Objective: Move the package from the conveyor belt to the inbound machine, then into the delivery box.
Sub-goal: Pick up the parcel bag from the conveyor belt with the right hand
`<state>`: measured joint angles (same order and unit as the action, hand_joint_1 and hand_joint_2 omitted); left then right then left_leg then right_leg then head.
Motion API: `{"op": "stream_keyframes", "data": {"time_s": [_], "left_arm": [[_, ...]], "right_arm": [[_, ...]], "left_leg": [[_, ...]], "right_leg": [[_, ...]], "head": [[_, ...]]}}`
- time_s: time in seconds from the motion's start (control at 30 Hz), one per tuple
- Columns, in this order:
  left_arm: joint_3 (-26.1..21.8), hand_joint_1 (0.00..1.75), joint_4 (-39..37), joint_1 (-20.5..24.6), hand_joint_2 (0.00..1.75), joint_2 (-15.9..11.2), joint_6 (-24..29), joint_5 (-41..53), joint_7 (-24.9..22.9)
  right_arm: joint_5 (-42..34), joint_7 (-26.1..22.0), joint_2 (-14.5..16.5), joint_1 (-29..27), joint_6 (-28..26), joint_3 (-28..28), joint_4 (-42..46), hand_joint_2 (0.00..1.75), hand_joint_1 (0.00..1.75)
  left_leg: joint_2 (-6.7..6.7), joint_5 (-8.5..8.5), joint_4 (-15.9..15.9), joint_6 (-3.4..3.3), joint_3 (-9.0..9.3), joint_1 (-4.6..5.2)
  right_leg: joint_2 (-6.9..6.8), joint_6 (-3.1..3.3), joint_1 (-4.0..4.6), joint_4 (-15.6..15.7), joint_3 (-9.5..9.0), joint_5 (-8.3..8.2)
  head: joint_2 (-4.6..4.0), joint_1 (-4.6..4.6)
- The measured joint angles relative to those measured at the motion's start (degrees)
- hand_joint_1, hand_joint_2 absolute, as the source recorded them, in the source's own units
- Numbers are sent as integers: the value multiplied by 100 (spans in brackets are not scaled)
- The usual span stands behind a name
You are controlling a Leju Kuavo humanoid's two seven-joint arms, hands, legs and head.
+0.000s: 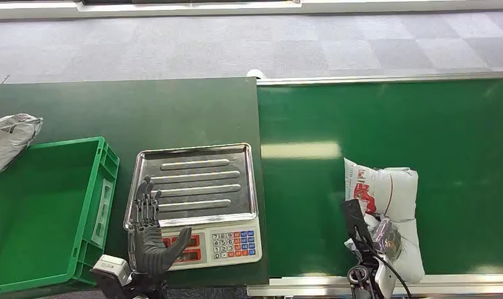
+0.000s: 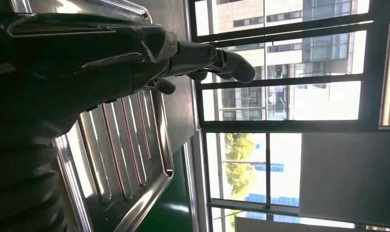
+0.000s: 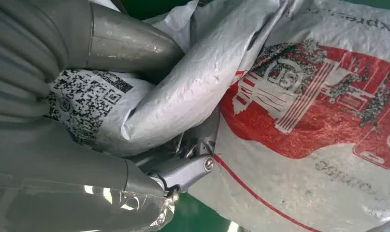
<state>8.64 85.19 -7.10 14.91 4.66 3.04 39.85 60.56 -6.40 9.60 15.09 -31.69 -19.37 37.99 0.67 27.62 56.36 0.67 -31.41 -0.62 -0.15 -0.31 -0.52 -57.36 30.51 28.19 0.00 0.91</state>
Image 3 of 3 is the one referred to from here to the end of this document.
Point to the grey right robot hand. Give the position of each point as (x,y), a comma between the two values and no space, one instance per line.
(60,166)

